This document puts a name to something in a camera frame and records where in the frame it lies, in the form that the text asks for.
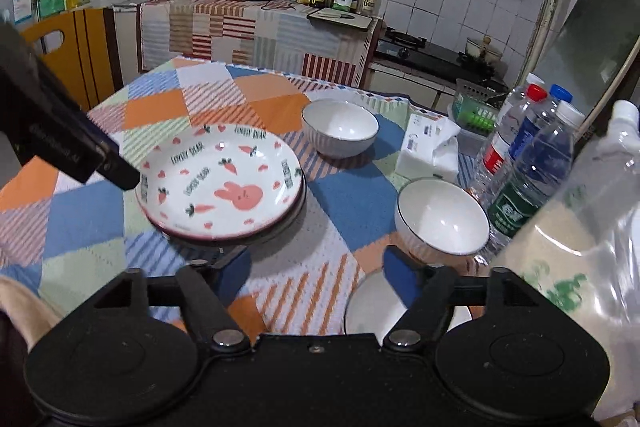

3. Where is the white bowl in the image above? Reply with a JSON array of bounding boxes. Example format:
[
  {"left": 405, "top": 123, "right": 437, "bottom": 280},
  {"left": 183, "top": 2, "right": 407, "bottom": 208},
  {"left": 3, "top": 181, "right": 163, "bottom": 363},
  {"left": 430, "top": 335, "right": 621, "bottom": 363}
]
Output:
[
  {"left": 342, "top": 267, "right": 474, "bottom": 344},
  {"left": 302, "top": 98, "right": 380, "bottom": 159},
  {"left": 394, "top": 178, "right": 489, "bottom": 267}
]

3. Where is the large white plate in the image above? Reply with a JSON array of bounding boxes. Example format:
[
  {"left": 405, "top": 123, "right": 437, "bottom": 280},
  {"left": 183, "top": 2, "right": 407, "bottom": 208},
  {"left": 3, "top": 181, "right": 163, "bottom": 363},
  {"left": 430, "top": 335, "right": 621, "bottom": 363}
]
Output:
[{"left": 155, "top": 178, "right": 307, "bottom": 249}]

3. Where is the white rabbit carrot plate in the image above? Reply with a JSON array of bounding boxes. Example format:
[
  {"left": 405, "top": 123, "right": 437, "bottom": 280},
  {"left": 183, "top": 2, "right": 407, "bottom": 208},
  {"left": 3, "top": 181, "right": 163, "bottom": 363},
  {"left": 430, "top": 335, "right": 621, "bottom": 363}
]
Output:
[{"left": 136, "top": 122, "right": 304, "bottom": 241}]

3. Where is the yellow wooden chair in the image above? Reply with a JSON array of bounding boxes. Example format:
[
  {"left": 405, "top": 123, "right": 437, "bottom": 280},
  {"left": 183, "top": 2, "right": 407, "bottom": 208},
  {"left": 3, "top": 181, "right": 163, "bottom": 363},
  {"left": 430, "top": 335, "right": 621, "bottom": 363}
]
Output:
[{"left": 21, "top": 8, "right": 124, "bottom": 110}]

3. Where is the white tissue pack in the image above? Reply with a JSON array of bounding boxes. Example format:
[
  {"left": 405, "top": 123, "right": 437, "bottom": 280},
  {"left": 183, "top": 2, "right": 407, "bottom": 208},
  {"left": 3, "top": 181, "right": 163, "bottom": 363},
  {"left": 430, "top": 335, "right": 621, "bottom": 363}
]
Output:
[{"left": 395, "top": 113, "right": 460, "bottom": 183}]

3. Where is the red label water bottle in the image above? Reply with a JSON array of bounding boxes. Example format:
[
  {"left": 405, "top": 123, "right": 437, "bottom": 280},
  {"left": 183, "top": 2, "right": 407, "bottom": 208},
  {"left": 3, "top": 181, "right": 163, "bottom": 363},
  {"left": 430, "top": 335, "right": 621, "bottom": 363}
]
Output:
[{"left": 469, "top": 83, "right": 548, "bottom": 206}]

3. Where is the clear rice bag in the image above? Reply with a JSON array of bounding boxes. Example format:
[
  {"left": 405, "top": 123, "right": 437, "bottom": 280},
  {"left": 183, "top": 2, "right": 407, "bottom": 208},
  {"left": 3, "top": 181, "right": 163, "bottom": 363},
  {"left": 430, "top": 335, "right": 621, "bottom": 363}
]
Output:
[{"left": 492, "top": 100, "right": 639, "bottom": 421}]

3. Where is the green label water bottle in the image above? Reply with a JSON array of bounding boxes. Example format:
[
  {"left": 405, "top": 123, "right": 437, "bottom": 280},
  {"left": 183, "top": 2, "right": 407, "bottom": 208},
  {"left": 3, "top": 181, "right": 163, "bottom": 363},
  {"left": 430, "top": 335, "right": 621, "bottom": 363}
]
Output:
[{"left": 487, "top": 101, "right": 584, "bottom": 258}]

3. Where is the green dish basket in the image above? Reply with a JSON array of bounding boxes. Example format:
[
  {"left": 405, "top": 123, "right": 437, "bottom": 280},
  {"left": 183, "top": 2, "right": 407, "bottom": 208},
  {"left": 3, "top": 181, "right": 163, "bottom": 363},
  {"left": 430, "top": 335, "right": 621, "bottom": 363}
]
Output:
[{"left": 451, "top": 79, "right": 506, "bottom": 136}]

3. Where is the striped counter cloth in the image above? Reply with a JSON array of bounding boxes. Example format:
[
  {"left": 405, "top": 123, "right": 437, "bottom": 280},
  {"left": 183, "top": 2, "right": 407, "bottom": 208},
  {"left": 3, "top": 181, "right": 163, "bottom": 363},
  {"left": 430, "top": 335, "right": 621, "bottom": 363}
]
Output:
[{"left": 138, "top": 0, "right": 380, "bottom": 87}]

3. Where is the blue cap water bottle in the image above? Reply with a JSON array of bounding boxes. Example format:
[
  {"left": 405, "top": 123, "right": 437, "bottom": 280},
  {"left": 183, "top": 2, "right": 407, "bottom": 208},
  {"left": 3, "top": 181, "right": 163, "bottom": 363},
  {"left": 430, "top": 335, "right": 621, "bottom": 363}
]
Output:
[{"left": 509, "top": 84, "right": 573, "bottom": 166}]

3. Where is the white pot on stove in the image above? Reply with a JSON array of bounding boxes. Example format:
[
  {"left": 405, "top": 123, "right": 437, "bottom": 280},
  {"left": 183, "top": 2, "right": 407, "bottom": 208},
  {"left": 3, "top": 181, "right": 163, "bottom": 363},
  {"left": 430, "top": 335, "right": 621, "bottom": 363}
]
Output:
[{"left": 465, "top": 36, "right": 502, "bottom": 65}]

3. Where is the black gas stove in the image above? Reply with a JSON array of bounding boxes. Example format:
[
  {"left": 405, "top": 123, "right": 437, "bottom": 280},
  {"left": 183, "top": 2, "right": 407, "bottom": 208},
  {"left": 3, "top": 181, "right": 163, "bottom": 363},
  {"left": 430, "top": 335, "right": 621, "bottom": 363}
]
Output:
[{"left": 374, "top": 28, "right": 498, "bottom": 83}]

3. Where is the cutting board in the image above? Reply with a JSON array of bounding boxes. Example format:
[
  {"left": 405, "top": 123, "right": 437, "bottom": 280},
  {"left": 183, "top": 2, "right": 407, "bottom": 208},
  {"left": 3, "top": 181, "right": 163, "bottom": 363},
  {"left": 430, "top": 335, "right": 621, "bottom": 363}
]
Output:
[{"left": 307, "top": 8, "right": 373, "bottom": 31}]

